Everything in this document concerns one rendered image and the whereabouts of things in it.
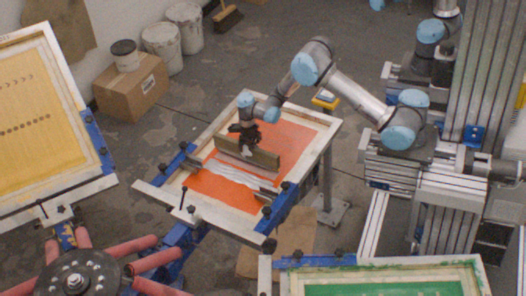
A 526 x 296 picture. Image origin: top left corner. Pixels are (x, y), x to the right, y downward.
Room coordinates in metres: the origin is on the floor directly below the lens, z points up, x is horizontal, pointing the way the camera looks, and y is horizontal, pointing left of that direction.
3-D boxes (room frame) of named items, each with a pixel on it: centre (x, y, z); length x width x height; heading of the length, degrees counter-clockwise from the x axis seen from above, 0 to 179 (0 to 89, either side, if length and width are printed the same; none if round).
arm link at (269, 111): (1.87, -0.03, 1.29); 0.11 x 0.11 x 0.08; 57
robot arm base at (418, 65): (2.11, -0.78, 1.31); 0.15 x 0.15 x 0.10
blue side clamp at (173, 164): (1.91, 0.43, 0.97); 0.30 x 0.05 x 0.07; 145
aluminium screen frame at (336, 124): (1.94, 0.07, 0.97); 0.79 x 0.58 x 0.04; 145
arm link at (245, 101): (1.91, 0.06, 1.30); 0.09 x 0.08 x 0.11; 57
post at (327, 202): (2.34, -0.36, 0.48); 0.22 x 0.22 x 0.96; 55
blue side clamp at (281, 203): (1.59, -0.02, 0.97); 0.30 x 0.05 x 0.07; 145
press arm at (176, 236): (1.48, 0.39, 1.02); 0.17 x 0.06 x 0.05; 145
